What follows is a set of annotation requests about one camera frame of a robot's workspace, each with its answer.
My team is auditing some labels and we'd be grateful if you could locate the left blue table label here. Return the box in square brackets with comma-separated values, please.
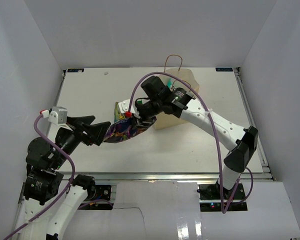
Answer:
[67, 68, 85, 73]

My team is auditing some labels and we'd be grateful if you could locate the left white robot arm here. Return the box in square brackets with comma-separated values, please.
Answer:
[20, 115, 111, 240]

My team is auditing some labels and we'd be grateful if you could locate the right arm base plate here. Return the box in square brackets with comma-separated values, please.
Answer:
[197, 183, 248, 213]

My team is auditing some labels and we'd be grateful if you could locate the dark blue candy bag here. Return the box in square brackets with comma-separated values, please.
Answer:
[103, 116, 149, 144]

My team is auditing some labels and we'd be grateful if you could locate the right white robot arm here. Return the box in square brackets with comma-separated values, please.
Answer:
[135, 76, 258, 200]

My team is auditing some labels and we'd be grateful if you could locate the white front cover sheet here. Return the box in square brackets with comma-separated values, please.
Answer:
[63, 181, 300, 240]

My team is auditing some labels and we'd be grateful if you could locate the teal Fox's candy bag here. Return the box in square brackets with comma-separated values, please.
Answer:
[166, 78, 173, 88]

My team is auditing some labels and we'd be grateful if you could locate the brown paper bag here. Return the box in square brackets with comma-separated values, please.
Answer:
[153, 54, 200, 131]

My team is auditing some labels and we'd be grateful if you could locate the aluminium front rail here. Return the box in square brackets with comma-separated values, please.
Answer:
[76, 172, 272, 181]

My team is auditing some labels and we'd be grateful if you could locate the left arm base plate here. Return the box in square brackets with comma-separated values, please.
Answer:
[79, 184, 113, 211]

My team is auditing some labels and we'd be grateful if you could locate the blue table label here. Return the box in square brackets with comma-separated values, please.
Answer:
[215, 67, 233, 72]
[67, 68, 85, 73]

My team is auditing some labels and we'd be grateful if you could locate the green yellow Fox's candy bag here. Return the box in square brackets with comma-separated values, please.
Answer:
[114, 99, 131, 123]

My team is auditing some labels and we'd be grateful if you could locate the right blue table label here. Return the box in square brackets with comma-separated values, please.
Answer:
[215, 67, 233, 72]

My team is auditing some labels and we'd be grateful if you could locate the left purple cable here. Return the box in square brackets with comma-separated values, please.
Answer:
[2, 113, 77, 240]

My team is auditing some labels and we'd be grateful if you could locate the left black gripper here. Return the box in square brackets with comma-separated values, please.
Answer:
[51, 114, 111, 168]

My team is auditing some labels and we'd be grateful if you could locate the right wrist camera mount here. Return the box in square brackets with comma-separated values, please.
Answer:
[117, 99, 140, 118]

